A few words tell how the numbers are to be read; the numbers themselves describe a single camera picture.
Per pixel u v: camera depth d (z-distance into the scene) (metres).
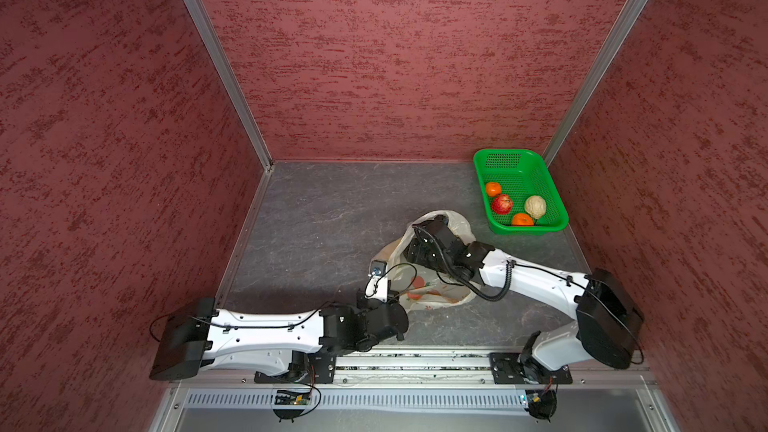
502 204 1.01
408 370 0.76
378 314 0.54
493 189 1.09
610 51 0.87
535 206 1.00
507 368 0.74
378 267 0.64
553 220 1.00
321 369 0.74
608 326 0.42
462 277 0.59
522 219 0.98
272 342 0.47
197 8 0.78
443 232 0.63
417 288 0.87
